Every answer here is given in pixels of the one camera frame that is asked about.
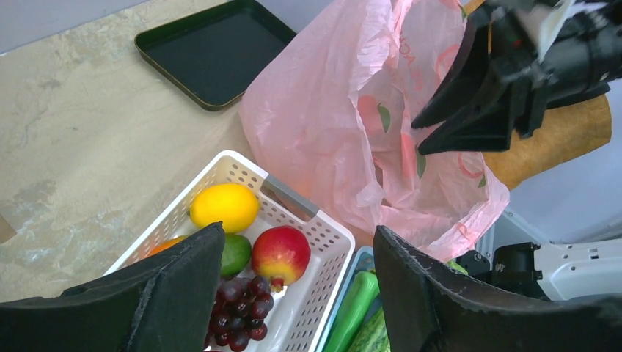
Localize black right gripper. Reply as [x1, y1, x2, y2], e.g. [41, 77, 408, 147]
[411, 1, 621, 155]

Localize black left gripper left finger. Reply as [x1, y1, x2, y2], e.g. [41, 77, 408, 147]
[1, 223, 224, 351]

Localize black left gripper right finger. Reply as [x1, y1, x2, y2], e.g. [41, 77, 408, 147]
[373, 226, 621, 351]

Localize green chili pepper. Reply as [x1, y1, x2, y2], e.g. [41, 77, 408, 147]
[323, 269, 379, 352]

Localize green cucumber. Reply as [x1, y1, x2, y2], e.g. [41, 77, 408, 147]
[347, 308, 390, 352]

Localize dark purple grapes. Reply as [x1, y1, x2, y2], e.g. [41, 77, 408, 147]
[204, 276, 274, 351]

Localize brown Trader Joe's bag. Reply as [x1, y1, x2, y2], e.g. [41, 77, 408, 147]
[458, 0, 613, 191]

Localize red yellow apple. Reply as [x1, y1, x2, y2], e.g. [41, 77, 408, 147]
[251, 225, 311, 293]

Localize pink plastic grocery bag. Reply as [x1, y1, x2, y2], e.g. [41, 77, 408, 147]
[239, 1, 510, 262]

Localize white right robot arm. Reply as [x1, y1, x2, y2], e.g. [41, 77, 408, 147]
[411, 1, 621, 301]

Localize blue perforated basket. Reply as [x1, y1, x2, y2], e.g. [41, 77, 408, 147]
[315, 246, 375, 352]

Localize orange green mango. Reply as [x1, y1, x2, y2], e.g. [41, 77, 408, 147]
[146, 234, 252, 276]

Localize white perforated basket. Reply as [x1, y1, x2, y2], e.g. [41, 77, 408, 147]
[107, 150, 355, 351]

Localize yellow lemon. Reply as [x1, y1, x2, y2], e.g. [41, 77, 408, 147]
[189, 183, 260, 233]

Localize black tray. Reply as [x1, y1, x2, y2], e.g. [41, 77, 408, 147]
[134, 1, 296, 111]

